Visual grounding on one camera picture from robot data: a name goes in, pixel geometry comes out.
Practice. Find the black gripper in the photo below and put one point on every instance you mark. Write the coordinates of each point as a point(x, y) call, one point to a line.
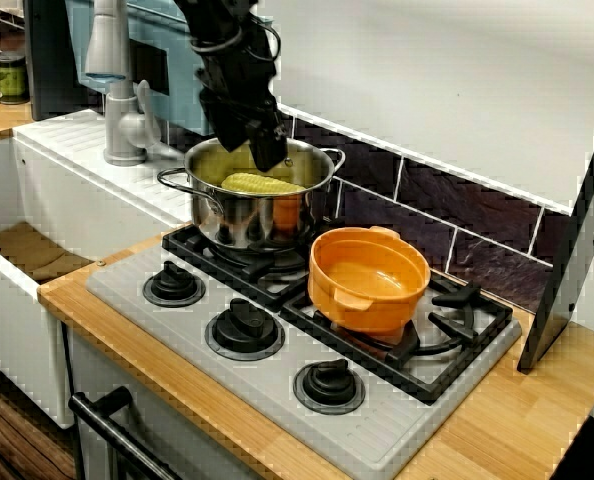
point(237, 85)

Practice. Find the yellow corn cob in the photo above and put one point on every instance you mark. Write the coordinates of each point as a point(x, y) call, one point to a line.
point(262, 184)

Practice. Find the stainless steel pot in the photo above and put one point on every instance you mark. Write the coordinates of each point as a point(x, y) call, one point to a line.
point(247, 220)

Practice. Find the orange plastic pot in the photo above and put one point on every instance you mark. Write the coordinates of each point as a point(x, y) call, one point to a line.
point(367, 315)

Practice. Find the light blue plastic bin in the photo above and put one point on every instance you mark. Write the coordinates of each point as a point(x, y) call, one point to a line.
point(179, 85)

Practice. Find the black burner grate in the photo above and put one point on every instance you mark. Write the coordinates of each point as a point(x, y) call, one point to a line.
point(457, 297)
point(182, 242)

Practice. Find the grey toy faucet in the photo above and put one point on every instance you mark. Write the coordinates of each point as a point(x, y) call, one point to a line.
point(122, 130)

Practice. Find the white sink basin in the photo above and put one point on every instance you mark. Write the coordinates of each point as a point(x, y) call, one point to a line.
point(102, 200)

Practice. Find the black stove knob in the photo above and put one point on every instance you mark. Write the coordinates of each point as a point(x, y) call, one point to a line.
point(174, 282)
point(244, 327)
point(329, 385)

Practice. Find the small brass screw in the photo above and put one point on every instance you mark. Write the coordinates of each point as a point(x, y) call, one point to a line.
point(100, 262)

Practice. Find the black upright box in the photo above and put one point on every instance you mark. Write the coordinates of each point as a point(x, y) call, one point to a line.
point(52, 60)

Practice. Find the grey stove top plate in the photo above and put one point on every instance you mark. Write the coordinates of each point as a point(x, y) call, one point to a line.
point(277, 370)

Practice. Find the green labelled can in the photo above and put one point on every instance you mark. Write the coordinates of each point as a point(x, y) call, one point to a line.
point(9, 80)

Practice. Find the white oven door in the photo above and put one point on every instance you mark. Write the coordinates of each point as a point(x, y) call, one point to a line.
point(187, 435)

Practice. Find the dark side panel board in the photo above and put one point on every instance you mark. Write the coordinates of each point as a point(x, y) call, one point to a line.
point(549, 325)

